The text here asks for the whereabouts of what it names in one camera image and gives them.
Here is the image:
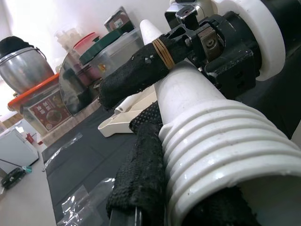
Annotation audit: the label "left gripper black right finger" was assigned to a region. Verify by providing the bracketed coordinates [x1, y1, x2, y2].
[185, 186, 261, 226]

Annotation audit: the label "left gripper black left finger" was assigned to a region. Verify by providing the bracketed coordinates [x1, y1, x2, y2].
[107, 123, 166, 226]

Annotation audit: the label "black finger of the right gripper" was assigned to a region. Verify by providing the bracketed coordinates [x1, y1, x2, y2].
[100, 30, 189, 111]
[129, 103, 163, 134]

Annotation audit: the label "white plastic children table top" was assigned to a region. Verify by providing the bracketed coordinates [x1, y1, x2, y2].
[97, 90, 163, 137]

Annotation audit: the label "white plastic table leg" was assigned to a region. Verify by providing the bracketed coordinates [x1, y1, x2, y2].
[114, 93, 144, 115]
[138, 20, 301, 226]

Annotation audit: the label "clear plastic storage box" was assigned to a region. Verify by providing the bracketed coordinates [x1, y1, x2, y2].
[90, 27, 144, 80]

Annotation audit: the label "yellow rubber band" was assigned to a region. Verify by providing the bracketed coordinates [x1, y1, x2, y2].
[151, 39, 176, 70]

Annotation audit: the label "dark green lid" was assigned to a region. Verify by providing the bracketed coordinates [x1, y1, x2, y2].
[79, 30, 134, 65]

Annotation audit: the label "printed picture box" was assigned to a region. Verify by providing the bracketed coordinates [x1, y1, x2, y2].
[104, 6, 135, 33]

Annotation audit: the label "container with red lid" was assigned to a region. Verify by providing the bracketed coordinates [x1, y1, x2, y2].
[73, 32, 101, 55]

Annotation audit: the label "dark curved glass lid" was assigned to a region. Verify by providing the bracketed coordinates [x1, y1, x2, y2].
[58, 49, 95, 116]

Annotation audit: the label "clear tape cross patch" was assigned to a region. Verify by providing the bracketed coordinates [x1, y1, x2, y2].
[56, 178, 116, 226]

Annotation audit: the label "black tablecloth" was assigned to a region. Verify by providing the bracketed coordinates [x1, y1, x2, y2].
[41, 98, 165, 226]

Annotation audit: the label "stacked clear plastic containers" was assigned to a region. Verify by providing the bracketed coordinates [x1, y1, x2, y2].
[54, 27, 82, 49]

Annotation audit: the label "clear tape strip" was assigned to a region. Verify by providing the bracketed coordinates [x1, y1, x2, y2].
[44, 132, 84, 165]

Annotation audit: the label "clear box with red label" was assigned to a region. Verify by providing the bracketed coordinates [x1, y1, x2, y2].
[7, 72, 72, 138]

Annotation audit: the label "silver metal pot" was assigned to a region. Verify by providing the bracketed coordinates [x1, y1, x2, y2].
[0, 36, 55, 94]

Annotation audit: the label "white box appliance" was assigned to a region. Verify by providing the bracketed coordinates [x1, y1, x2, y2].
[0, 127, 40, 175]

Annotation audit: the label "black round floor device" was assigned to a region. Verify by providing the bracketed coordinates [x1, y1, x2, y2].
[0, 166, 27, 189]

